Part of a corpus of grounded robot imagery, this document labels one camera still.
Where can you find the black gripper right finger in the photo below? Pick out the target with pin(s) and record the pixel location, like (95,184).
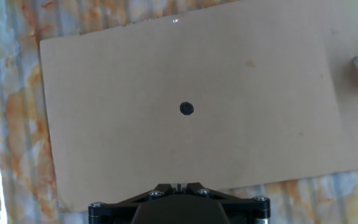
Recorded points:
(244,208)

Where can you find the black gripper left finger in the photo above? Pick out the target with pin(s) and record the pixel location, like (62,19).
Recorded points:
(117,208)

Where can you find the black target dot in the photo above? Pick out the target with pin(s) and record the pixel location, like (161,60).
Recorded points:
(186,108)

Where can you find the marble pattern plastic mat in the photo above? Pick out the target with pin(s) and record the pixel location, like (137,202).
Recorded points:
(11,124)

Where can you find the brown cardboard sheet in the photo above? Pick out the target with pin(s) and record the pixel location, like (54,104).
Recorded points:
(166,62)

